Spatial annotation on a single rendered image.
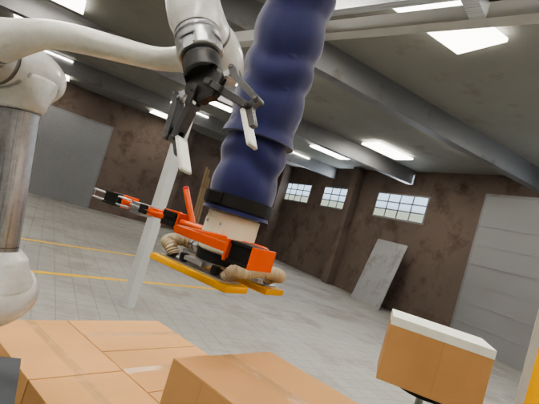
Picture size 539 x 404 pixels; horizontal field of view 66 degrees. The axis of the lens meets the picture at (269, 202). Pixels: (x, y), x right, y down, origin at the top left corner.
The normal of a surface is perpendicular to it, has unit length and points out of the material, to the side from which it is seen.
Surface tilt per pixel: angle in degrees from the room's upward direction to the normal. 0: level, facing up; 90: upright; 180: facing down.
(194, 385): 90
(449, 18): 90
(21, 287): 79
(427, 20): 90
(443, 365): 90
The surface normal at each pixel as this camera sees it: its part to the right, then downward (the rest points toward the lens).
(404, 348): -0.27, -0.13
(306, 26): 0.40, -0.07
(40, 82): 0.93, 0.24
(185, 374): -0.63, -0.22
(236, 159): -0.30, -0.41
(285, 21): -0.04, -0.22
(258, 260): 0.77, 0.20
